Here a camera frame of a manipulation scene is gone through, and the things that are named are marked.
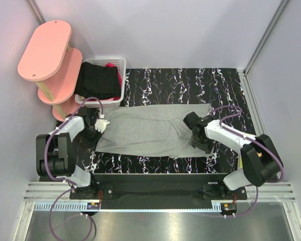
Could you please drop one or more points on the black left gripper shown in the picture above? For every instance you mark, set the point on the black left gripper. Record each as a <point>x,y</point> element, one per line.
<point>92,144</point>

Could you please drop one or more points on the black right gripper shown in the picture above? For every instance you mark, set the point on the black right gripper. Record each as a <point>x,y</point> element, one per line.
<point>207,147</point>

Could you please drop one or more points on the grey t shirt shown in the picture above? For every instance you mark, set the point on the grey t shirt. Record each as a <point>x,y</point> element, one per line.
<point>150,130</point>

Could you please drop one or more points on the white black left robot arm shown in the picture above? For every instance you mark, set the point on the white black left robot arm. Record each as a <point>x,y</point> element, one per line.
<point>55,155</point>

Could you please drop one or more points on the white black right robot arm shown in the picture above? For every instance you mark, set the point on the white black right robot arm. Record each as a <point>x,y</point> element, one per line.
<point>260,160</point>

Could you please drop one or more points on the green picture book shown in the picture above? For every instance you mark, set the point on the green picture book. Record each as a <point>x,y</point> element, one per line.
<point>239,165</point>

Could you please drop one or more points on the black t shirt in basket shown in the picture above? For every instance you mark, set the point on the black t shirt in basket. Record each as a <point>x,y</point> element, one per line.
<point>97,81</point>

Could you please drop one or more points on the pink three tier shelf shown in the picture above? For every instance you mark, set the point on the pink three tier shelf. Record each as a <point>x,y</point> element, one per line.
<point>53,65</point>

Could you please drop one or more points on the white perforated plastic basket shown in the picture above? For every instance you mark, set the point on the white perforated plastic basket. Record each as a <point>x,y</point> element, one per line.
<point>102,78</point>

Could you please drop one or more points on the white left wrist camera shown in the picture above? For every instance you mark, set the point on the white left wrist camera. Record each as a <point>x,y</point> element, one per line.
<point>101,124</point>

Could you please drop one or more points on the aluminium frame rail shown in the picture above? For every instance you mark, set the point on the aluminium frame rail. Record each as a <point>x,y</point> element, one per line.
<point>270,212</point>

